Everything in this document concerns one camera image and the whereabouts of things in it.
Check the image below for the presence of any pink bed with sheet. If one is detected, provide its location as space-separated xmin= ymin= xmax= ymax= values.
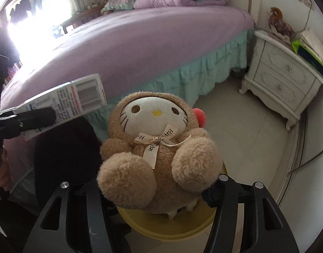
xmin=0 ymin=4 xmax=256 ymax=190

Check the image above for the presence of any yellow trash bin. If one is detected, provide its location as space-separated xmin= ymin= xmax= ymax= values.
xmin=117 ymin=198 xmax=216 ymax=242

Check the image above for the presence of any pink pillow with teal frill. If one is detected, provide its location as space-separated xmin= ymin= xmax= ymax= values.
xmin=100 ymin=0 xmax=136 ymax=15

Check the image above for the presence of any grey blue cardboard box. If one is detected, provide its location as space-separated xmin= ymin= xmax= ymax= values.
xmin=0 ymin=73 xmax=107 ymax=140

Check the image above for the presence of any wooden desk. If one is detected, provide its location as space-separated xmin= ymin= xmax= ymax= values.
xmin=60 ymin=4 xmax=105 ymax=34

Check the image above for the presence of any tan kitty plush toy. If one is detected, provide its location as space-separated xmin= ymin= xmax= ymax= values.
xmin=97 ymin=92 xmax=224 ymax=219

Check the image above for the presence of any person's left hand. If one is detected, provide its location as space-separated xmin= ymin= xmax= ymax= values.
xmin=0 ymin=147 xmax=12 ymax=191

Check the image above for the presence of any brown doll on nightstand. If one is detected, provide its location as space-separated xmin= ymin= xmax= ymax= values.
xmin=268 ymin=7 xmax=295 ymax=44

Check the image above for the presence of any stack of books and papers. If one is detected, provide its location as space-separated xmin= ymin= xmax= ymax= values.
xmin=291 ymin=30 xmax=323 ymax=76

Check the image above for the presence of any white ornate nightstand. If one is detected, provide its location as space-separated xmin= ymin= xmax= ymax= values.
xmin=238 ymin=30 xmax=323 ymax=131

